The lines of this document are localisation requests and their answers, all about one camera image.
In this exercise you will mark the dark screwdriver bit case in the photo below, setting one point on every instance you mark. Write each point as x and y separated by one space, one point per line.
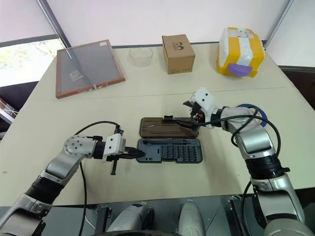
169 152

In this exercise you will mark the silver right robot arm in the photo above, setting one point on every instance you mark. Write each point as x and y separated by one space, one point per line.
256 140

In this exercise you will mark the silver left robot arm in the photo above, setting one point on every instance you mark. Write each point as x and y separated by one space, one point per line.
73 147

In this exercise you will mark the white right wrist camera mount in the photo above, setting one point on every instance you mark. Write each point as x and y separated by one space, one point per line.
204 97

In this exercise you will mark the clear plastic bowl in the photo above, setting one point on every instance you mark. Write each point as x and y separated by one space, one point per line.
140 56

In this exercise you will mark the blue tape roll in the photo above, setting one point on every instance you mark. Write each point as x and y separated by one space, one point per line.
262 115

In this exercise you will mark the wooden frame with grey mesh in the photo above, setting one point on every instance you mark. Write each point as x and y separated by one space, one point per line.
86 66

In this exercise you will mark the black metal bracket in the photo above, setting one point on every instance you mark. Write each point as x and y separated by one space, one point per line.
242 211
103 218

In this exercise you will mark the black precision screwdriver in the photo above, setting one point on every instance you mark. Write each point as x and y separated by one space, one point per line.
169 141

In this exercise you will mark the small clear plastic bag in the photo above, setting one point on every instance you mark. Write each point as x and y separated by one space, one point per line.
75 74

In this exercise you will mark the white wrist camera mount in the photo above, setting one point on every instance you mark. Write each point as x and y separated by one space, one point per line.
112 144
204 97

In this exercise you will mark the small black clip item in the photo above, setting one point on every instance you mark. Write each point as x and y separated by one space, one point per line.
168 118

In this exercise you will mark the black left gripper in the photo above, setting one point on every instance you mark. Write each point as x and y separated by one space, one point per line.
114 167

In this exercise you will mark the silver rounded robot leg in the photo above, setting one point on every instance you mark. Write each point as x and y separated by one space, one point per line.
190 217
130 218

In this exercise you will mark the grey aluminium post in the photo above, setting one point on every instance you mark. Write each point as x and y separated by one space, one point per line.
279 22
55 22

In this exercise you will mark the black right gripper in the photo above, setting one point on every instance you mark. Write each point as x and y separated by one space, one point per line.
197 113

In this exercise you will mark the dark shelf with white edge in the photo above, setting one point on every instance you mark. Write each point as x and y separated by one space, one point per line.
7 110

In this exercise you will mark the yellow and white parcel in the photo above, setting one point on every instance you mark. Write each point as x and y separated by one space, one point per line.
240 49

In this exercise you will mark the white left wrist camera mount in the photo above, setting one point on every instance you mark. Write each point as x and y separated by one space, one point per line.
112 144

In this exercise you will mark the brown cardboard box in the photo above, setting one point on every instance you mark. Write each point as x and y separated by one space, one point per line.
178 56

